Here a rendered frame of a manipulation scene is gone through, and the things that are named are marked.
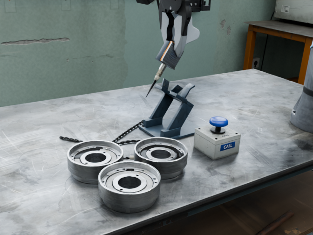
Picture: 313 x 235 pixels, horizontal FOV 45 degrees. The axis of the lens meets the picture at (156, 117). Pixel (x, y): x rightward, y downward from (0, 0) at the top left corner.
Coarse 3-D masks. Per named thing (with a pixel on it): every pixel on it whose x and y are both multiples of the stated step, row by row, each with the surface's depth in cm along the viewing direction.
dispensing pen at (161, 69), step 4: (164, 44) 82; (168, 44) 81; (164, 48) 82; (160, 52) 82; (156, 56) 82; (160, 56) 81; (164, 64) 82; (160, 68) 82; (164, 68) 82; (160, 72) 82; (156, 76) 82; (160, 76) 83; (156, 80) 83; (152, 84) 83; (148, 92) 83
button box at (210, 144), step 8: (200, 128) 81; (208, 128) 82; (224, 128) 82; (200, 136) 80; (208, 136) 78; (216, 136) 78; (224, 136) 78; (232, 136) 78; (240, 136) 80; (200, 144) 81; (208, 144) 78; (216, 144) 76; (224, 144) 78; (232, 144) 79; (208, 152) 79; (216, 152) 77; (224, 152) 79; (232, 152) 80
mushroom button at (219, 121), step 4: (212, 120) 79; (216, 120) 78; (220, 120) 78; (224, 120) 78; (212, 124) 78; (216, 124) 78; (220, 124) 78; (224, 124) 78; (216, 128) 80; (220, 128) 80
